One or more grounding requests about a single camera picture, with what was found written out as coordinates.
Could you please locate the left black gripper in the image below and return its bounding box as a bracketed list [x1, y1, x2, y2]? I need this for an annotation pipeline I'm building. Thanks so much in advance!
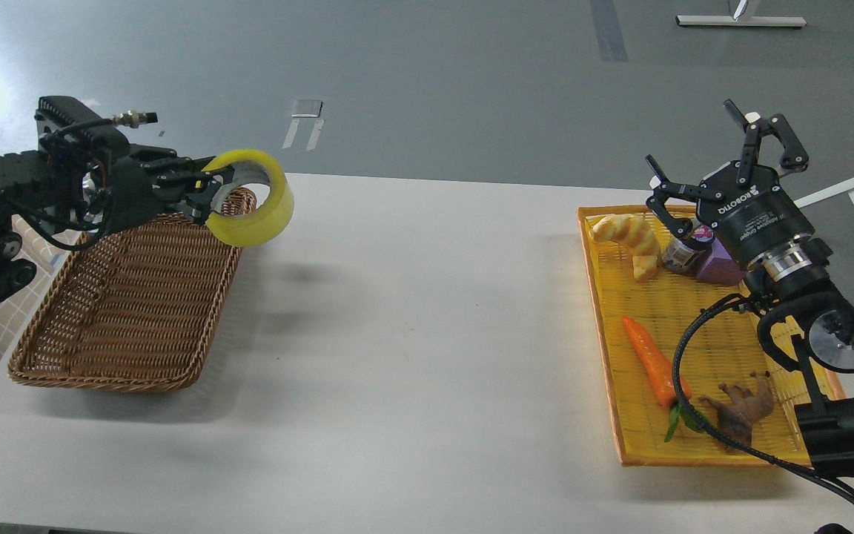
[107, 152, 235, 234]

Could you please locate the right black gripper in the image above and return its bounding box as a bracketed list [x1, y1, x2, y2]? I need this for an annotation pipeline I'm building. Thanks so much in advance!
[646, 100, 832, 283]

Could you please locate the yellow tape roll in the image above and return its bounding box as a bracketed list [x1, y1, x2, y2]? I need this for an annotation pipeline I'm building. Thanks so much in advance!
[202, 149, 294, 248]

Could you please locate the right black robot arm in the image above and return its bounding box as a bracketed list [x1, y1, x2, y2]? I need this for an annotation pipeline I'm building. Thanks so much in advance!
[646, 100, 854, 504]

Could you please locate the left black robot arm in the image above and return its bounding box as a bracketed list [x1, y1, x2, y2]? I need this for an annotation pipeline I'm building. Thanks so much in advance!
[0, 96, 236, 303]

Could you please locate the small dark glass jar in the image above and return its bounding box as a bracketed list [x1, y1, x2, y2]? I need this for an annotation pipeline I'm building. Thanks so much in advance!
[661, 225, 715, 276]

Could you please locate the purple foam block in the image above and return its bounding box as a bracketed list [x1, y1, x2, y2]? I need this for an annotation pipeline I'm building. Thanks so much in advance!
[695, 239, 747, 286]

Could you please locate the toy croissant bread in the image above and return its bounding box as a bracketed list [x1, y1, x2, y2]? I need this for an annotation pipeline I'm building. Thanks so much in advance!
[590, 215, 661, 283]

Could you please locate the brown wicker basket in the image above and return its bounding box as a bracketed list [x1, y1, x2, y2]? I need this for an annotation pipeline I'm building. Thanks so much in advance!
[7, 214, 242, 393]

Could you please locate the white metal stand base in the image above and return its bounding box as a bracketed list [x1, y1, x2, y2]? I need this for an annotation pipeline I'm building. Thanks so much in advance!
[675, 1, 807, 28]

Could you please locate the toy orange carrot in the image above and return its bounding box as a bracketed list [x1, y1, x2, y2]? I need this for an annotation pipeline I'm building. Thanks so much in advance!
[620, 317, 703, 443]

